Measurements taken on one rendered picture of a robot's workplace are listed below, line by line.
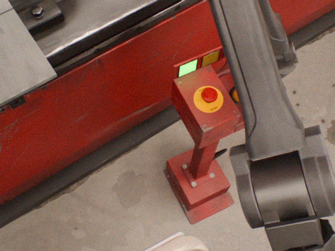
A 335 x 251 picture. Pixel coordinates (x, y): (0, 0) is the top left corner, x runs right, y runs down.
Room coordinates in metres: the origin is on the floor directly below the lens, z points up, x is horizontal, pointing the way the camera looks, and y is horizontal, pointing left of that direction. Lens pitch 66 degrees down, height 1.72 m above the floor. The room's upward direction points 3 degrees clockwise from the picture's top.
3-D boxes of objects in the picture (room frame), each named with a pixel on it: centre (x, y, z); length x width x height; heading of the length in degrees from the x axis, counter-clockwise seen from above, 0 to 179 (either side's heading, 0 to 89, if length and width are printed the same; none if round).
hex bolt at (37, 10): (0.62, 0.30, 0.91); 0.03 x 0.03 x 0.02
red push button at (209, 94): (0.49, -0.10, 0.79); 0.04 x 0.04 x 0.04
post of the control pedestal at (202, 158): (0.52, -0.14, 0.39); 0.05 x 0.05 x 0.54; 29
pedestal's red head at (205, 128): (0.52, -0.14, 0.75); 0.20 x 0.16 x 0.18; 119
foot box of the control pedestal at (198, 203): (0.50, -0.15, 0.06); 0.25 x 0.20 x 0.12; 29
